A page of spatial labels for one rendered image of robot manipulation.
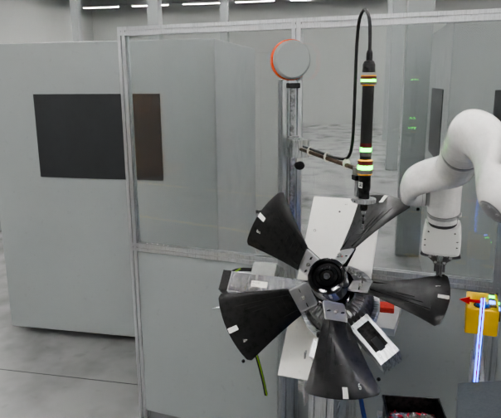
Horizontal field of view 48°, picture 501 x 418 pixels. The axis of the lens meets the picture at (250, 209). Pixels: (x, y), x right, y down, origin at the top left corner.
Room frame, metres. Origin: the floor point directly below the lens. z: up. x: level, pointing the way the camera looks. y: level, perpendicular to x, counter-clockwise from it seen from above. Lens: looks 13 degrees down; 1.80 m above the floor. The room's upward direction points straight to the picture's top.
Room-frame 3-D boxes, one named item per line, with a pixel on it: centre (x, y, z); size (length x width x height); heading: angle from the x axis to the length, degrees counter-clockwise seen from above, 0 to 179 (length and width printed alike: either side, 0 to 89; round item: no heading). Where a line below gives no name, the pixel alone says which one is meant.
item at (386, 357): (1.63, -0.39, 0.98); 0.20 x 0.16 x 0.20; 159
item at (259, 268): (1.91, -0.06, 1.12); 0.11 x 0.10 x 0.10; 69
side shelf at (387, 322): (2.17, -0.43, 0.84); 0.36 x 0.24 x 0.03; 69
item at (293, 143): (2.22, -0.19, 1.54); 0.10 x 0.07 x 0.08; 14
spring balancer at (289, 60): (2.32, -0.16, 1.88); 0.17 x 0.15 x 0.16; 69
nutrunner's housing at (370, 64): (1.62, -0.34, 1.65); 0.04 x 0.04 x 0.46
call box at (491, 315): (1.76, -0.78, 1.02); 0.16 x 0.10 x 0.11; 159
